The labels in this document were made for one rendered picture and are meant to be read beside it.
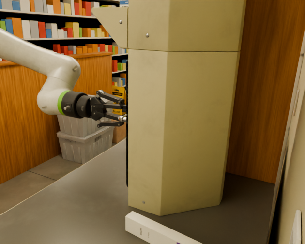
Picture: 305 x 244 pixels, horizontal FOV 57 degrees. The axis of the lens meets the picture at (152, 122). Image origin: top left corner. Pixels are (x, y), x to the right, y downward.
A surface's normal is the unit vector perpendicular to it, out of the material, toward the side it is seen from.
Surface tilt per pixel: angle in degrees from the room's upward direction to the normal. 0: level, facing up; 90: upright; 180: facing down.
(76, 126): 95
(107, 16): 90
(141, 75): 90
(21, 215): 0
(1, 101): 90
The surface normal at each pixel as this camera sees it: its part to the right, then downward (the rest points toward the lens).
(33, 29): 0.89, 0.17
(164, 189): 0.32, 0.31
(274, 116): -0.44, 0.27
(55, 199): 0.03, -0.95
